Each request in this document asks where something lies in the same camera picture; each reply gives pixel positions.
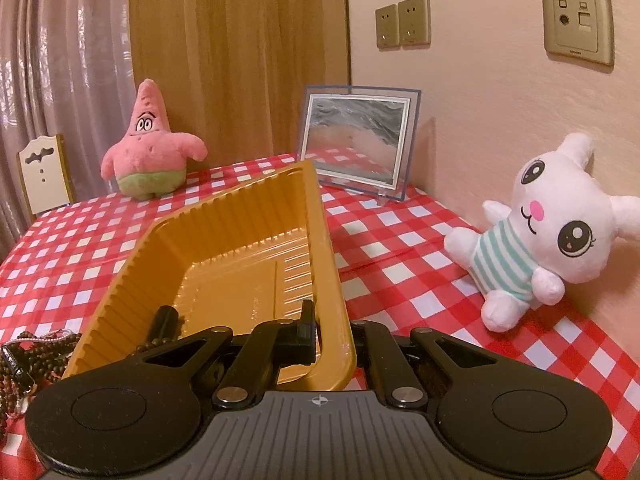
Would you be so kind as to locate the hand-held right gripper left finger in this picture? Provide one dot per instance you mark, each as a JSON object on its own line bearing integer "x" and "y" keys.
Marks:
{"x": 300, "y": 340}

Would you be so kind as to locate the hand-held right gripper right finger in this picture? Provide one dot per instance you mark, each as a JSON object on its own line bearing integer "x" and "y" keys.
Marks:
{"x": 372, "y": 350}

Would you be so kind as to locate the yellow plastic tray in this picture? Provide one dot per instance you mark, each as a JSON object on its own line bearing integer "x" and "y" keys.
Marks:
{"x": 225, "y": 280}

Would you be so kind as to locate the black wristwatch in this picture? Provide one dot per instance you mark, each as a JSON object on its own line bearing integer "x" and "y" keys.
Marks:
{"x": 165, "y": 325}

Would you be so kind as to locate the red checkered tablecloth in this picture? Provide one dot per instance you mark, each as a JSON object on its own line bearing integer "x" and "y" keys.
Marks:
{"x": 400, "y": 240}

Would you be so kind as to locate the white bunny plush toy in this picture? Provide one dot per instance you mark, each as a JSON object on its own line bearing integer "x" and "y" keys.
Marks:
{"x": 560, "y": 220}

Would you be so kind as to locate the pink starfish plush toy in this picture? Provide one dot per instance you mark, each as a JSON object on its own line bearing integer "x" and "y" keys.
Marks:
{"x": 150, "y": 155}

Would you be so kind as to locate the wooden wardrobe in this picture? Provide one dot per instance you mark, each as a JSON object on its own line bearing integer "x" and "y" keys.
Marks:
{"x": 235, "y": 50}

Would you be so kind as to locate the white wooden chair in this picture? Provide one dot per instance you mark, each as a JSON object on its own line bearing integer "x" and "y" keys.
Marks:
{"x": 45, "y": 180}

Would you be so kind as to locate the sheer patterned curtain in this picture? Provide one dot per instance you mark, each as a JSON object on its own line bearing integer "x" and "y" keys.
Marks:
{"x": 60, "y": 70}

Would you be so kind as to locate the clear sand picture frame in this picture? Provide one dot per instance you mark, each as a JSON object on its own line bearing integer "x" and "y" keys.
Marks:
{"x": 357, "y": 135}

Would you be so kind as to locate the beige wall socket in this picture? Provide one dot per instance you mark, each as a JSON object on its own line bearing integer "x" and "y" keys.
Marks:
{"x": 414, "y": 20}
{"x": 387, "y": 25}

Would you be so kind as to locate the large beige wall plate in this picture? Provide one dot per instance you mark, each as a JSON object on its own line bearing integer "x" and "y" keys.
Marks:
{"x": 577, "y": 22}

